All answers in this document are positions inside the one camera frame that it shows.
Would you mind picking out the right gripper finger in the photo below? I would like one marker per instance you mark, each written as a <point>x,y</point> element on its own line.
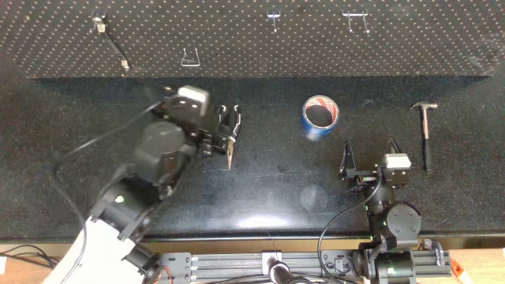
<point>395,148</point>
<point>348,163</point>

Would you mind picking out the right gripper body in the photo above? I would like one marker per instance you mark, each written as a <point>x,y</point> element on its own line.
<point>367,177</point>

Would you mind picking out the hammer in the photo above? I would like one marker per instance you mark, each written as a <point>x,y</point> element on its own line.
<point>425,134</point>

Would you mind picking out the roll of blue tape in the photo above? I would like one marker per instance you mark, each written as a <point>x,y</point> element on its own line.
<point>311,126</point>

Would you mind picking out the black and white pliers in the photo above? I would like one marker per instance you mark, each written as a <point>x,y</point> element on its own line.
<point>230,152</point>

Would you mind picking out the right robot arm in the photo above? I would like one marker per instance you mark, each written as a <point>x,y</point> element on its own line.
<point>402,221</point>

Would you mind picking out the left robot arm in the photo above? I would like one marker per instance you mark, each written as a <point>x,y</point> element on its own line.
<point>98,252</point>

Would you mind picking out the black pegboard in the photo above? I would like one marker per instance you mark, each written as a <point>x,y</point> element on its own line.
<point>252,43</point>

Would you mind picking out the orange object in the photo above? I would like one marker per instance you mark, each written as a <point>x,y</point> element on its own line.
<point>459,273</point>

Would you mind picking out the metal hook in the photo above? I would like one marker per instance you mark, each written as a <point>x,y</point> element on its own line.
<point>274,16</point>
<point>97,18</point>
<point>355,14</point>
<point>190,64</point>

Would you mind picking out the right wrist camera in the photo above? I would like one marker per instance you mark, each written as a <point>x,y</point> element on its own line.
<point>396,160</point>

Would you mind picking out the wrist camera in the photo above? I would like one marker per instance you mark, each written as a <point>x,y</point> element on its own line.
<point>396,160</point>
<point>194,98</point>

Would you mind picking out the mounting rail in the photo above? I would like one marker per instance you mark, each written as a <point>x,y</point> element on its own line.
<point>229,268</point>

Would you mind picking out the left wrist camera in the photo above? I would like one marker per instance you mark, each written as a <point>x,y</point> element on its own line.
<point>194,98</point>

